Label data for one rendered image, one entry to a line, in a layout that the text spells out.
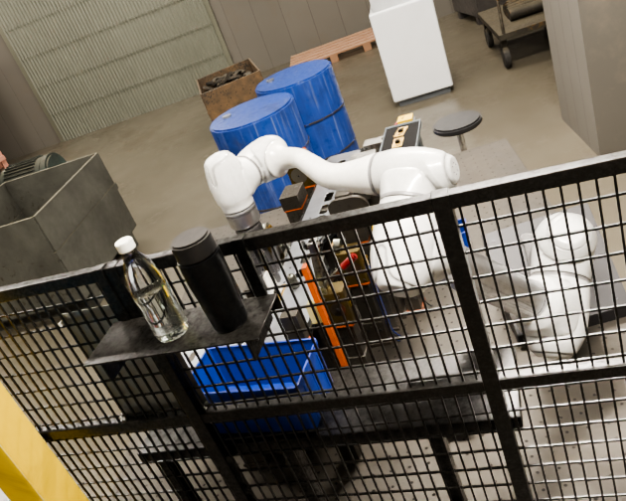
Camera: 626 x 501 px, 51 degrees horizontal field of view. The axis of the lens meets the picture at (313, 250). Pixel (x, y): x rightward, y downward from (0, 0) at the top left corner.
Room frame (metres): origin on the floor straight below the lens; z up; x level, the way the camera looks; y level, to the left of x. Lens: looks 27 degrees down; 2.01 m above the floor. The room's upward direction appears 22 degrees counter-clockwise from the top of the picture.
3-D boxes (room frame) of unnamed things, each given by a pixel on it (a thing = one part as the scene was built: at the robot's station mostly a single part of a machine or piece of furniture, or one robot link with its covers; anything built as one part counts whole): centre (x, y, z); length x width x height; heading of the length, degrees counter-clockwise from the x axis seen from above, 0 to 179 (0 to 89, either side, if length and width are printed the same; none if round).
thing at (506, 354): (1.20, 0.12, 1.01); 0.90 x 0.22 x 0.03; 68
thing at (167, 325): (1.04, 0.29, 1.53); 0.07 x 0.07 x 0.20
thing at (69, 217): (4.96, 1.94, 0.42); 1.21 x 1.02 x 0.83; 167
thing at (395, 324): (1.82, -0.15, 0.91); 0.07 x 0.05 x 0.42; 68
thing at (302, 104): (4.68, -0.15, 0.47); 1.27 x 0.78 x 0.94; 158
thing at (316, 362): (1.24, 0.24, 1.09); 0.30 x 0.17 x 0.13; 63
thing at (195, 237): (0.99, 0.18, 1.52); 0.07 x 0.07 x 0.18
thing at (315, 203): (2.13, -0.03, 1.00); 1.38 x 0.22 x 0.02; 158
